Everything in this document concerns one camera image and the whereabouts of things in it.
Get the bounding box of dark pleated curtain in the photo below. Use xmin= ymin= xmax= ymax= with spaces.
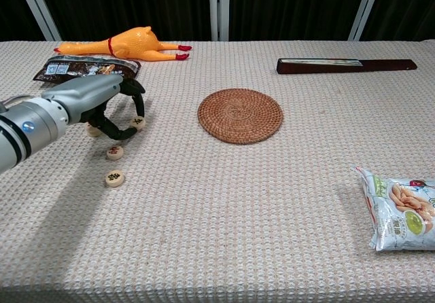
xmin=0 ymin=0 xmax=435 ymax=42

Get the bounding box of dark brown snack packet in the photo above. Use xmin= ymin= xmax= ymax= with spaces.
xmin=33 ymin=54 xmax=142 ymax=85

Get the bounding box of dark wooden folded fan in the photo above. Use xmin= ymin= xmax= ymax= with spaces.
xmin=275 ymin=57 xmax=418 ymax=75

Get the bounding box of white slanted frame post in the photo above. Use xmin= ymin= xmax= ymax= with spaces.
xmin=13 ymin=0 xmax=63 ymax=41
xmin=347 ymin=0 xmax=385 ymax=41

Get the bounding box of round woven rattan coaster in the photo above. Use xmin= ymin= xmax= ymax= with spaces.
xmin=197 ymin=88 xmax=284 ymax=145

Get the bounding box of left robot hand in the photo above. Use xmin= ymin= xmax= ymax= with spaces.
xmin=40 ymin=74 xmax=147 ymax=141

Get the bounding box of white green snack bag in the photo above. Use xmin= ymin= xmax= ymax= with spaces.
xmin=351 ymin=165 xmax=435 ymax=252

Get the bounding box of white double frame post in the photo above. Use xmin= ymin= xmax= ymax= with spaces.
xmin=208 ymin=0 xmax=230 ymax=41

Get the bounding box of yellow rubber chicken toy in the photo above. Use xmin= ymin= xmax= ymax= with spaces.
xmin=53 ymin=26 xmax=193 ymax=63

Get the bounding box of beige woven tablecloth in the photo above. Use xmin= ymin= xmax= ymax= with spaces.
xmin=0 ymin=39 xmax=435 ymax=303

